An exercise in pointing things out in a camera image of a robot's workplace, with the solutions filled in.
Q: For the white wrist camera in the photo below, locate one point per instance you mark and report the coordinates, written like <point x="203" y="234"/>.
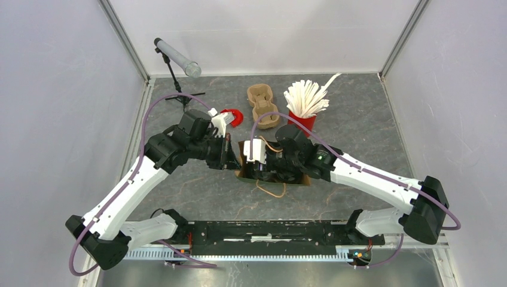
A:
<point x="220" y="121"/>
<point x="255" y="150"/>

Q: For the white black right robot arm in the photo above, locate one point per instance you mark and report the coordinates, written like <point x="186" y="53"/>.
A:
<point x="418" y="208"/>

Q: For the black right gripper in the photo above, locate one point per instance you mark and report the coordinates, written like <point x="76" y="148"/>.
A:
<point x="267" y="167"/>

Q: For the grey microphone on stand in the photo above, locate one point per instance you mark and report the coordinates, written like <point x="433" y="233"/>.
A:
<point x="171" y="55"/>

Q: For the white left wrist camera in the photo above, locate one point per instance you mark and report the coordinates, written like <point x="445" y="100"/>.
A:
<point x="220" y="121"/>

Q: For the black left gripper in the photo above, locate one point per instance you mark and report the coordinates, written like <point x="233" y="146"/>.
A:
<point x="227" y="159"/>

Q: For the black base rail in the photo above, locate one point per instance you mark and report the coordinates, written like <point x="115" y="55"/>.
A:
<point x="250" y="238"/>

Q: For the brown paper bag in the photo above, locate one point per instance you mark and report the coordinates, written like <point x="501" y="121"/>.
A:
<point x="277" y="182"/>

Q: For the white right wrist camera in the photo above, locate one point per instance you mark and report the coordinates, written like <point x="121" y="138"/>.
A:
<point x="255" y="150"/>

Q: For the brown cardboard cup carrier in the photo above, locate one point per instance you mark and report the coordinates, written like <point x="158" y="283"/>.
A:
<point x="260" y="98"/>

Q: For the red cylindrical straw holder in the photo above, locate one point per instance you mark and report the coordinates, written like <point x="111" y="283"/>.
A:
<point x="308" y="123"/>

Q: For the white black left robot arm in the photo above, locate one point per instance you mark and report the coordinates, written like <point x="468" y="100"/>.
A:
<point x="104" y="233"/>

